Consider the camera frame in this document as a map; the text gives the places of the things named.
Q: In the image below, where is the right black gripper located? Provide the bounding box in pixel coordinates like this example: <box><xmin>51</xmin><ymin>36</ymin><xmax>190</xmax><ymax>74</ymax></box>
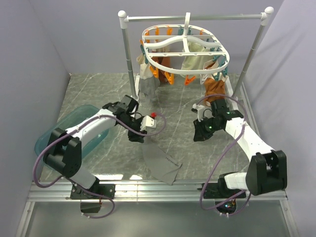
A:
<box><xmin>193</xmin><ymin>116</ymin><xmax>222</xmax><ymax>142</ymax></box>

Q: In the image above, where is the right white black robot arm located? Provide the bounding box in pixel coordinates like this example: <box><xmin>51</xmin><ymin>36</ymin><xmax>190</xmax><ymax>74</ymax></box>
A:
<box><xmin>192</xmin><ymin>99</ymin><xmax>287</xmax><ymax>198</ymax></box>

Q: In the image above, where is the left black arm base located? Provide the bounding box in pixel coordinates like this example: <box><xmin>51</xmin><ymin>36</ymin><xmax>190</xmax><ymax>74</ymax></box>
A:
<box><xmin>70</xmin><ymin>183</ymin><xmax>116</xmax><ymax>216</ymax></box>

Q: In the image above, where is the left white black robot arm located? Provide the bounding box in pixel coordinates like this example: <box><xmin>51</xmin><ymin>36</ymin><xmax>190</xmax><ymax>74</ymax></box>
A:
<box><xmin>42</xmin><ymin>95</ymin><xmax>146</xmax><ymax>198</ymax></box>

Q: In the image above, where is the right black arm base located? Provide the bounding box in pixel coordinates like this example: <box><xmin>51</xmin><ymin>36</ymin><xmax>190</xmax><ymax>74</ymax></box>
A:
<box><xmin>203</xmin><ymin>181</ymin><xmax>246</xmax><ymax>214</ymax></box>

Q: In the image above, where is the orange hanging underwear right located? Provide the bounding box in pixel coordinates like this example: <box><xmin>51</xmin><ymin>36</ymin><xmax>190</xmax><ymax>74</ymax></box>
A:
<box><xmin>204</xmin><ymin>78</ymin><xmax>225</xmax><ymax>104</ymax></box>

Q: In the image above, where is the grey beige hanging underwear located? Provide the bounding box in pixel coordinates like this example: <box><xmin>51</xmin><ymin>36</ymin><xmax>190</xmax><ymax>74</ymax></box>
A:
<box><xmin>136</xmin><ymin>54</ymin><xmax>160</xmax><ymax>101</ymax></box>

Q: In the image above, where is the orange front clip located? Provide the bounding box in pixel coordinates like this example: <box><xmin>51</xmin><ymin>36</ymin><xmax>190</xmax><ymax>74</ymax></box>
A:
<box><xmin>184</xmin><ymin>75</ymin><xmax>196</xmax><ymax>86</ymax></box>

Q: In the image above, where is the cream hanging underwear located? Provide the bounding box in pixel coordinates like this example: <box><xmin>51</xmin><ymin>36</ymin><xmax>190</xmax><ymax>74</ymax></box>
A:
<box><xmin>181</xmin><ymin>41</ymin><xmax>218</xmax><ymax>70</ymax></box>

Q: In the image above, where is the rust hanging underwear back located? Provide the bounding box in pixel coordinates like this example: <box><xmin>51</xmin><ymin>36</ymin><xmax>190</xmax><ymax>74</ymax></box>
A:
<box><xmin>154</xmin><ymin>50</ymin><xmax>172</xmax><ymax>83</ymax></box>

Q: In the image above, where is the white oval clip hanger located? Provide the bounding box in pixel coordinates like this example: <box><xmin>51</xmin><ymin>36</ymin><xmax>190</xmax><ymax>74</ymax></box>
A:
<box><xmin>141</xmin><ymin>12</ymin><xmax>230</xmax><ymax>78</ymax></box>

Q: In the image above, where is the teal plastic basin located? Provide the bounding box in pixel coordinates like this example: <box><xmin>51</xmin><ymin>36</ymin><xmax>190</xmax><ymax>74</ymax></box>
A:
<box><xmin>34</xmin><ymin>104</ymin><xmax>110</xmax><ymax>172</ymax></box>

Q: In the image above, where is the silver white drying rack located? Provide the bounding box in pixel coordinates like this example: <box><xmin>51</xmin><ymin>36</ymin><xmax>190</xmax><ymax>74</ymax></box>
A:
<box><xmin>118</xmin><ymin>6</ymin><xmax>274</xmax><ymax>100</ymax></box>

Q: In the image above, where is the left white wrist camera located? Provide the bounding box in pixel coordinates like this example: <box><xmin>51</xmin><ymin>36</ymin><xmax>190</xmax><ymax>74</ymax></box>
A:
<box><xmin>140</xmin><ymin>116</ymin><xmax>157</xmax><ymax>131</ymax></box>

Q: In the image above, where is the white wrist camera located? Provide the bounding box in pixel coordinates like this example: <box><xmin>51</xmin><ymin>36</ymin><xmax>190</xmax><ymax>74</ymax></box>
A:
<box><xmin>192</xmin><ymin>104</ymin><xmax>211</xmax><ymax>117</ymax></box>
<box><xmin>140</xmin><ymin>116</ymin><xmax>157</xmax><ymax>131</ymax></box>

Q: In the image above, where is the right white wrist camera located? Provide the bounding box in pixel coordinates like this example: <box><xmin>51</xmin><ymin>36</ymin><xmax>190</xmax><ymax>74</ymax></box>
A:
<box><xmin>192</xmin><ymin>104</ymin><xmax>211</xmax><ymax>117</ymax></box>

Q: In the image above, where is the aluminium mounting rail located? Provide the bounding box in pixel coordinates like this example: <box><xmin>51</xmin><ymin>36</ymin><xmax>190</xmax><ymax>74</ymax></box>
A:
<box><xmin>26</xmin><ymin>179</ymin><xmax>289</xmax><ymax>202</ymax></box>

